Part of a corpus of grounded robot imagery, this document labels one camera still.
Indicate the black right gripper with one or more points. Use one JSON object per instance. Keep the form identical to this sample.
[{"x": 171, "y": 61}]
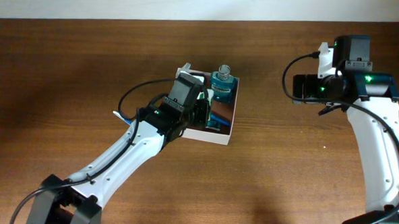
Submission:
[{"x": 310, "y": 80}]

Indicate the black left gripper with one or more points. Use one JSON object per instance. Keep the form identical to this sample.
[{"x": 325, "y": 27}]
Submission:
[{"x": 204, "y": 105}]

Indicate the pink cardboard box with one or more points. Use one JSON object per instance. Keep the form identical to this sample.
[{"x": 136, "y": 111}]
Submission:
[{"x": 223, "y": 110}]

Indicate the teal white toothpaste tube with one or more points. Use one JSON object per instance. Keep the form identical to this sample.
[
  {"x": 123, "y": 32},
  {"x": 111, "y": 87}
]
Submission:
[{"x": 213, "y": 125}]

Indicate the teal mouthwash bottle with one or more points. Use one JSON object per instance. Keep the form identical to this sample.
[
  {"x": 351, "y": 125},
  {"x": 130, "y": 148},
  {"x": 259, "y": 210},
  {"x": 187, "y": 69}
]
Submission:
[{"x": 223, "y": 84}]

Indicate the blue disposable razor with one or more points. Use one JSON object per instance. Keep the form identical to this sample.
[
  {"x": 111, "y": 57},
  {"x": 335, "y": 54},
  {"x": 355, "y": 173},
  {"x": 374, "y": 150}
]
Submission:
[{"x": 220, "y": 120}]

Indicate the blue white toothbrush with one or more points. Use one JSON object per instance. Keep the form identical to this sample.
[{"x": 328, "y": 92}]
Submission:
[{"x": 117, "y": 114}]

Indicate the green Dettol soap box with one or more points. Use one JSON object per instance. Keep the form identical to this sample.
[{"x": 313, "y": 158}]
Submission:
[{"x": 210, "y": 97}]

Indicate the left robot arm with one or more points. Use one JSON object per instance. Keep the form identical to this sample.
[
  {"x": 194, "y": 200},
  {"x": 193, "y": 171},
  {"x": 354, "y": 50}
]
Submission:
[{"x": 81, "y": 198}]

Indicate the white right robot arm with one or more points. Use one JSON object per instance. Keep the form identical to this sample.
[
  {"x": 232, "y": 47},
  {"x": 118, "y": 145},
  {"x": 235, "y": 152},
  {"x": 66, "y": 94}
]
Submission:
[{"x": 372, "y": 108}]

